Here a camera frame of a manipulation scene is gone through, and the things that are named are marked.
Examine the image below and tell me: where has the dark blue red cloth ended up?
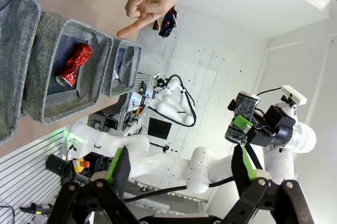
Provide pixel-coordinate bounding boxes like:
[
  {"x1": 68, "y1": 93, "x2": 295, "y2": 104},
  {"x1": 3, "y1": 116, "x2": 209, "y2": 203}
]
[{"x1": 158, "y1": 5, "x2": 179, "y2": 38}]

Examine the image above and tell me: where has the grey fabric basket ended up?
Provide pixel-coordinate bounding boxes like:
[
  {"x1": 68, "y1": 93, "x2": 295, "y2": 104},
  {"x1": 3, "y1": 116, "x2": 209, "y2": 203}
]
[
  {"x1": 101, "y1": 38, "x2": 142, "y2": 98},
  {"x1": 22, "y1": 12, "x2": 114, "y2": 126},
  {"x1": 0, "y1": 0, "x2": 42, "y2": 145}
]

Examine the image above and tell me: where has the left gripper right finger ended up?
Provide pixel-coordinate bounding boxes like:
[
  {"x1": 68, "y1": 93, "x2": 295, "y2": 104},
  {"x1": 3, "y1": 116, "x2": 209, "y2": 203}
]
[{"x1": 223, "y1": 144, "x2": 316, "y2": 224}]

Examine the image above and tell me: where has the white slatted panel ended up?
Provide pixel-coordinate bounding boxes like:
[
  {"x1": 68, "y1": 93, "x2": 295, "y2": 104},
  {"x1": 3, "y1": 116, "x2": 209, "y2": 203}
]
[{"x1": 0, "y1": 126, "x2": 66, "y2": 224}]

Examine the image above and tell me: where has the crushed dark Pepsi can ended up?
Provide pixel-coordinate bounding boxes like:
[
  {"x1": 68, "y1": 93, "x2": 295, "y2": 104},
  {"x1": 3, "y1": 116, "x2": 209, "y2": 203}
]
[{"x1": 225, "y1": 91, "x2": 261, "y2": 145}]

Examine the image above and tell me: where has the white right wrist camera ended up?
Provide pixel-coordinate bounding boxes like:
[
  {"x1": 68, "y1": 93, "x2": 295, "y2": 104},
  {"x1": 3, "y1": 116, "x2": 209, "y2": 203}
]
[{"x1": 281, "y1": 85, "x2": 308, "y2": 105}]

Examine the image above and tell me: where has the black cylinder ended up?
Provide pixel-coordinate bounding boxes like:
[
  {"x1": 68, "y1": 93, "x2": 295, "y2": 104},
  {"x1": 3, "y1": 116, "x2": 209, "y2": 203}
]
[{"x1": 45, "y1": 154, "x2": 73, "y2": 180}]

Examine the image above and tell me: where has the black square panel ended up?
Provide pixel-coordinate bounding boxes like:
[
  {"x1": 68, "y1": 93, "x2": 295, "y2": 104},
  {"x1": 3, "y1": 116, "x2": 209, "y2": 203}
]
[{"x1": 147, "y1": 117, "x2": 172, "y2": 140}]

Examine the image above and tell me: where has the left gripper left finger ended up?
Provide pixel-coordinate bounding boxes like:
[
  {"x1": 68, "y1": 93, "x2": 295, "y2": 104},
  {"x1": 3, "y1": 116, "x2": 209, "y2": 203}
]
[{"x1": 48, "y1": 144, "x2": 140, "y2": 224}]

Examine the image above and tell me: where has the black yellow hand tool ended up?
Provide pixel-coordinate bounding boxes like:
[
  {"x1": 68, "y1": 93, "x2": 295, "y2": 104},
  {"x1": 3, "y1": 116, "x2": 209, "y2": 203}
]
[{"x1": 20, "y1": 202, "x2": 53, "y2": 216}]

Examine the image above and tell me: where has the yellow red emergency stop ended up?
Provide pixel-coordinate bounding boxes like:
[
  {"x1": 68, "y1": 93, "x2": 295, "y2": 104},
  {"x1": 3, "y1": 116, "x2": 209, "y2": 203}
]
[{"x1": 72, "y1": 158, "x2": 90, "y2": 173}]

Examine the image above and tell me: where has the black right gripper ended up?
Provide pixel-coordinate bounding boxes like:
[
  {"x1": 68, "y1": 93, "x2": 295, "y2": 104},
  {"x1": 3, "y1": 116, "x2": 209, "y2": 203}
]
[{"x1": 227, "y1": 99, "x2": 297, "y2": 148}]

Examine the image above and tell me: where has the crushed red can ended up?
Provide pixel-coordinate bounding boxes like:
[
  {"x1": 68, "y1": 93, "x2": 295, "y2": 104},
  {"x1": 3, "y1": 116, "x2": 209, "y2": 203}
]
[{"x1": 55, "y1": 42, "x2": 94, "y2": 88}]

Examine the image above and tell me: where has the person's left hand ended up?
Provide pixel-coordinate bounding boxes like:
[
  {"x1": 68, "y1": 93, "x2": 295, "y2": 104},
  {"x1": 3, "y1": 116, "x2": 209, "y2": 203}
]
[{"x1": 116, "y1": 0, "x2": 185, "y2": 39}]

